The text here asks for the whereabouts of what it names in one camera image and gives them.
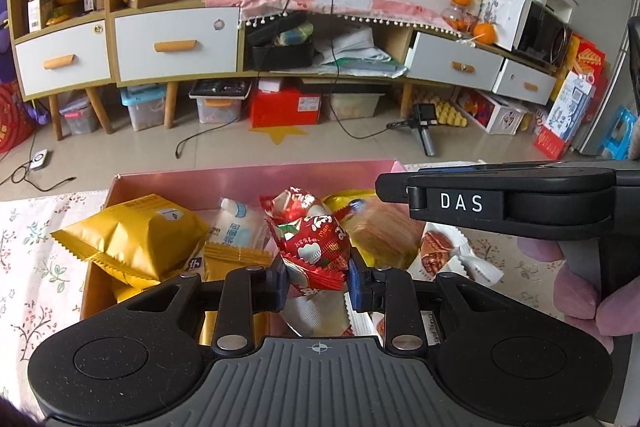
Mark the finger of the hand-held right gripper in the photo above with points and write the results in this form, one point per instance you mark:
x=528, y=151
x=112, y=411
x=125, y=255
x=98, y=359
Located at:
x=395, y=192
x=450, y=167

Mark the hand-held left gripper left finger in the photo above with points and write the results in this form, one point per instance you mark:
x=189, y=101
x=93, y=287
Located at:
x=281, y=282

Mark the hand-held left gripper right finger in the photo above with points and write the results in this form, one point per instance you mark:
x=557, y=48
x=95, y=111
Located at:
x=357, y=282

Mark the yellow biscuit packet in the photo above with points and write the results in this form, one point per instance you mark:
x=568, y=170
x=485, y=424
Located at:
x=345, y=199

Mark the gold stick packet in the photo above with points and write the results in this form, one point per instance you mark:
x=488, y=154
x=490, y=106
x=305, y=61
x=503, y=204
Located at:
x=235, y=259

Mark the clear packet blue label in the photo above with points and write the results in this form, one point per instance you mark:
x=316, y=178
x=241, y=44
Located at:
x=235, y=224

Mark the pink cardboard box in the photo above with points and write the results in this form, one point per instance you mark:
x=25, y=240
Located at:
x=200, y=187

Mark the person's right hand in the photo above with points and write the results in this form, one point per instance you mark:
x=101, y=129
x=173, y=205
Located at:
x=540, y=267

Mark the yellow egg tray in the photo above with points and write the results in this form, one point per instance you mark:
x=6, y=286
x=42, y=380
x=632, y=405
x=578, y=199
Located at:
x=450, y=114

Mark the white red gift box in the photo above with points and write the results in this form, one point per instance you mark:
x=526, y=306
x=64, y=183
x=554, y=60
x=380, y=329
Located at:
x=492, y=114

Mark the blue white carton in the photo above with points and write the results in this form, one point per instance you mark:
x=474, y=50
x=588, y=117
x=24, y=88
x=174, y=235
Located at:
x=567, y=117

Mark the blue plastic stool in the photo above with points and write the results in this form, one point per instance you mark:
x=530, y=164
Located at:
x=617, y=132

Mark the wide clear plastic bin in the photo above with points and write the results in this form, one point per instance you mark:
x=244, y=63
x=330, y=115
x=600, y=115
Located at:
x=352, y=107

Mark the small white drawer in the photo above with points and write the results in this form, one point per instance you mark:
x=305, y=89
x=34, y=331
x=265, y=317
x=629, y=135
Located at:
x=525, y=82

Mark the wooden TV stand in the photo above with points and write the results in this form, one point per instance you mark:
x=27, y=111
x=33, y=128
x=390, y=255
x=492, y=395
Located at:
x=400, y=42

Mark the red cardboard box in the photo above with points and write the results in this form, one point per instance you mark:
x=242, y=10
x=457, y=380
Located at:
x=285, y=107

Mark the pile of papers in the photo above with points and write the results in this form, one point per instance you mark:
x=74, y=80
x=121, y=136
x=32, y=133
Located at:
x=360, y=54

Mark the glass jar of oranges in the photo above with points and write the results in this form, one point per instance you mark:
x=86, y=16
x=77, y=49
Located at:
x=457, y=19

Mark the white printed box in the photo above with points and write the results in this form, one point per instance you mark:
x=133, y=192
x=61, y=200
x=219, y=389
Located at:
x=505, y=19

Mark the black microwave oven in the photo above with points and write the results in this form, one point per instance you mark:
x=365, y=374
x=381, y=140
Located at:
x=542, y=34

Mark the grey refrigerator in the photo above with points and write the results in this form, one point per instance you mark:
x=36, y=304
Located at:
x=600, y=32

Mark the black storage case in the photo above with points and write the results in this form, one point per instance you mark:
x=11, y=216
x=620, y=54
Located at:
x=280, y=52

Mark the clear storage bin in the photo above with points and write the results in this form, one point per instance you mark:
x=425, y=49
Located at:
x=220, y=111
x=80, y=117

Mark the pink floral cloth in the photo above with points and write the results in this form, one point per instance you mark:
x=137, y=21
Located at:
x=360, y=2

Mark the black component tray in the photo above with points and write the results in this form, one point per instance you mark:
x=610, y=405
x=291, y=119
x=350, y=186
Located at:
x=220, y=88

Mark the blue lid storage bin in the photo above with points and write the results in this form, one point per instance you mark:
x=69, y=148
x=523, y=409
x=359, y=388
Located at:
x=142, y=109

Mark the floral tablecloth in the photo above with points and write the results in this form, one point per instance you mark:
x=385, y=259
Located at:
x=40, y=257

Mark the wide white drawer with sticker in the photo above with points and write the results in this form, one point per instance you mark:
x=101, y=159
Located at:
x=175, y=42

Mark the white floor charger puck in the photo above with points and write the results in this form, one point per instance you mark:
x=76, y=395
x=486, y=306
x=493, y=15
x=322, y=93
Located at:
x=39, y=159

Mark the wooden drawer cabinet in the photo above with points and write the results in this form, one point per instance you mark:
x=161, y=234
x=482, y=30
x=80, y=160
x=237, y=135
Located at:
x=120, y=14

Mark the red gift bag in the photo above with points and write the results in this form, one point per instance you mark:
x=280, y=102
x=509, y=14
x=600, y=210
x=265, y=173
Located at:
x=12, y=117

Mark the purple plush toy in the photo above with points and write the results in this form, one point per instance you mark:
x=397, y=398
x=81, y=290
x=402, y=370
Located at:
x=4, y=57

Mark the small white carton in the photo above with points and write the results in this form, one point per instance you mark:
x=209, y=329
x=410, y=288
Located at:
x=40, y=14

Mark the black camera tripod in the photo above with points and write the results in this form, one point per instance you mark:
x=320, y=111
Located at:
x=425, y=127

